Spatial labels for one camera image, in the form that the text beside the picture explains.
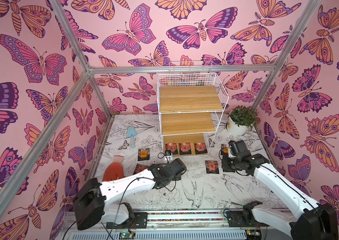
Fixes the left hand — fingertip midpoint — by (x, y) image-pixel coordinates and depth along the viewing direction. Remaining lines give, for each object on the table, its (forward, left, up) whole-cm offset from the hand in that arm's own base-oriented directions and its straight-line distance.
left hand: (176, 170), depth 82 cm
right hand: (+4, -25, +2) cm, 25 cm away
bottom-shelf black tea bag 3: (+18, -16, -6) cm, 25 cm away
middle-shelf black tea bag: (+6, -22, -9) cm, 25 cm away
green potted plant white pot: (+30, -40, +10) cm, 51 cm away
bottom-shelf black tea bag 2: (+19, -6, -7) cm, 21 cm away
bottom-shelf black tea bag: (+20, +2, -7) cm, 21 cm away
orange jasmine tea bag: (+14, +21, -8) cm, 27 cm away
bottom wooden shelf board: (+27, -12, -8) cm, 30 cm away
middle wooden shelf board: (+20, -2, +16) cm, 26 cm away
